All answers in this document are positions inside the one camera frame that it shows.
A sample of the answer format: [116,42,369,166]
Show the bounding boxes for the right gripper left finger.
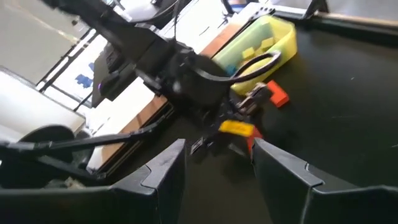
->
[0,138,188,224]

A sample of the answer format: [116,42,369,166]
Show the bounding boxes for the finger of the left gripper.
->
[190,136,216,156]
[236,82,272,115]

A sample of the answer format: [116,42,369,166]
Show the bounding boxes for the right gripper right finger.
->
[251,138,398,224]

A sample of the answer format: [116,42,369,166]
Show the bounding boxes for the red long block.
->
[266,80,290,108]
[247,126,264,153]

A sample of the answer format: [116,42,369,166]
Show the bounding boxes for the yellow-green cube block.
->
[260,36,276,50]
[241,46,256,60]

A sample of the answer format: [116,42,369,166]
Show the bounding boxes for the yellow block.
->
[219,120,254,138]

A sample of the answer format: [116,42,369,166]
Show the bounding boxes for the yellow plastic bin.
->
[213,14,298,96]

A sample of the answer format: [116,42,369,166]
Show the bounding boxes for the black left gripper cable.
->
[192,50,282,84]

